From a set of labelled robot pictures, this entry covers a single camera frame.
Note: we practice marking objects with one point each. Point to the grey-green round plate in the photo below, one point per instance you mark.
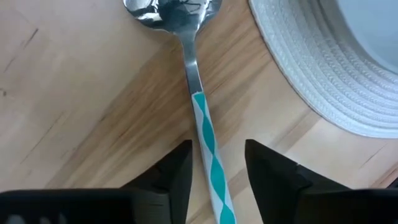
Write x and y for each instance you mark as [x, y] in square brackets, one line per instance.
[373, 25]

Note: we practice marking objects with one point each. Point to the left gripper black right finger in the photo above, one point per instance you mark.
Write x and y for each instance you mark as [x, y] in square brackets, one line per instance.
[311, 205]

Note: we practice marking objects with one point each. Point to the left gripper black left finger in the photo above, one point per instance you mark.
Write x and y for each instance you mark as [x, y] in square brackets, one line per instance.
[93, 207]

